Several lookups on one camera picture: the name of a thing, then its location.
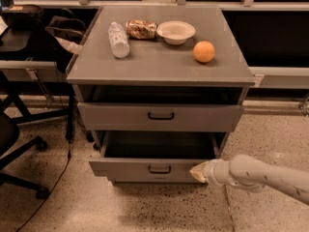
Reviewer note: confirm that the black bag on desk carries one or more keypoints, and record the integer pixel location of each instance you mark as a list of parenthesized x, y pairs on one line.
[(23, 17)]

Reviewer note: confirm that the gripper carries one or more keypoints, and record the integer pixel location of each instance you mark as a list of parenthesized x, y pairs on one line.
[(210, 172)]

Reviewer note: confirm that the grey drawer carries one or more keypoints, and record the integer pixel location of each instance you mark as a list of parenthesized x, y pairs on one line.
[(155, 156), (159, 117)]

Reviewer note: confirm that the crumpled gold snack bag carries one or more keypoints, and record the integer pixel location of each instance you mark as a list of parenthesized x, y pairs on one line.
[(141, 29)]

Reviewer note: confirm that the orange fruit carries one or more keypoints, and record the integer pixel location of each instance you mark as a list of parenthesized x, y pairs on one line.
[(203, 51)]

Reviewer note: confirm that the clear plastic water bottle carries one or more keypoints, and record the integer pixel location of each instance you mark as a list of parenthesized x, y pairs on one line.
[(118, 40)]

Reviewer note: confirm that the white bowl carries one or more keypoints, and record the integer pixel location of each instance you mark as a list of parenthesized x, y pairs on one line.
[(175, 32)]

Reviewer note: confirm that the black office chair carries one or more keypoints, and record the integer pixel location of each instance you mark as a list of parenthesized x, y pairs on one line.
[(9, 134)]

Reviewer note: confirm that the grey drawer cabinet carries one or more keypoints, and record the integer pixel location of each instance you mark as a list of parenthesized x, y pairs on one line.
[(156, 72)]

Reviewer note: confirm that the dark jacket with white cloth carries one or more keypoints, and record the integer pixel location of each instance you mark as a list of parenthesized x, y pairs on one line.
[(68, 32)]

